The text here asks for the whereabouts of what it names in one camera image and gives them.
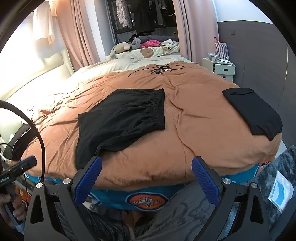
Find folded black garment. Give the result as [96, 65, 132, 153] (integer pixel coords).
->
[222, 88, 283, 141]

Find white patterned cloth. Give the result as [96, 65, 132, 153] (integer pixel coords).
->
[160, 39, 179, 51]

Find pink fluffy item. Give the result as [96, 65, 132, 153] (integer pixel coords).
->
[140, 40, 161, 48]

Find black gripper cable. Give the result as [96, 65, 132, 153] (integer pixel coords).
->
[0, 100, 46, 182]

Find bear print pillow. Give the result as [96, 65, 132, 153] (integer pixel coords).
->
[115, 45, 179, 59]

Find white blue plastic packet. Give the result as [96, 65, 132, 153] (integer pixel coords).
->
[268, 171, 294, 213]

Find brown blanket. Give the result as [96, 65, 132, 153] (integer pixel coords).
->
[23, 61, 282, 191]

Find grey fluffy rug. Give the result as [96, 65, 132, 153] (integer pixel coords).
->
[252, 145, 295, 226]

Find white nightstand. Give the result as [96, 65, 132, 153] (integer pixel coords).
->
[202, 58, 236, 82]

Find person left hand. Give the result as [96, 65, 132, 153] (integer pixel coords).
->
[0, 193, 27, 229]

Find blue patterned bed sheet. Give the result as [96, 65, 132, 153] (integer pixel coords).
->
[27, 177, 264, 216]

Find left pink curtain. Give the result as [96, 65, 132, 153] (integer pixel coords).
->
[56, 0, 99, 71]

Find pink curtain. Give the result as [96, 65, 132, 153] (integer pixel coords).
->
[56, 0, 99, 71]
[173, 0, 219, 64]

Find black shorts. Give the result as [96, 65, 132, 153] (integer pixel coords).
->
[74, 89, 166, 170]

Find cream bed sheet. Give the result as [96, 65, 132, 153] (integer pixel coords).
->
[67, 55, 192, 83]

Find grey plush toy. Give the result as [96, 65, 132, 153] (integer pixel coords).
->
[131, 37, 141, 50]

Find black tangled cable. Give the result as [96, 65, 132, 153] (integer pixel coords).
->
[128, 64, 185, 77]

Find right pink curtain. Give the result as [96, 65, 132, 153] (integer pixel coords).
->
[173, 0, 219, 64]

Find beige plush toy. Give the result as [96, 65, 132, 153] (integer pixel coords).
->
[109, 42, 130, 58]

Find striped bag on nightstand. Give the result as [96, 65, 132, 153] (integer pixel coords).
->
[214, 37, 230, 61]

